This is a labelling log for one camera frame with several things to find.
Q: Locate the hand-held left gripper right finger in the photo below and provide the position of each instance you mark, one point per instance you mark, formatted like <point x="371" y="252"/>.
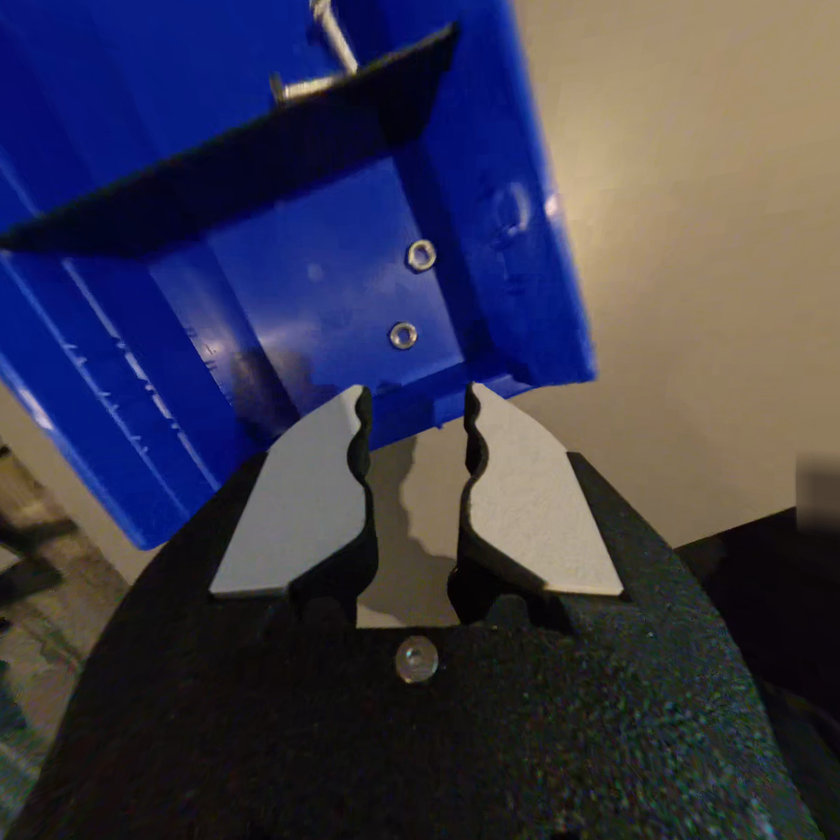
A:
<point x="531" y="512"/>

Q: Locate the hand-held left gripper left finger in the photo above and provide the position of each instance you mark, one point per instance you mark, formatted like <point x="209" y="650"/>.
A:
<point x="295" y="512"/>

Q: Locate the silver hex nut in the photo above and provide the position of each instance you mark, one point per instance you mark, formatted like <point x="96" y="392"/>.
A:
<point x="421" y="254"/>
<point x="402" y="336"/>

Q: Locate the large blue plastic bin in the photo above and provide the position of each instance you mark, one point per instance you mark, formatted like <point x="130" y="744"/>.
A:
<point x="328" y="295"/>

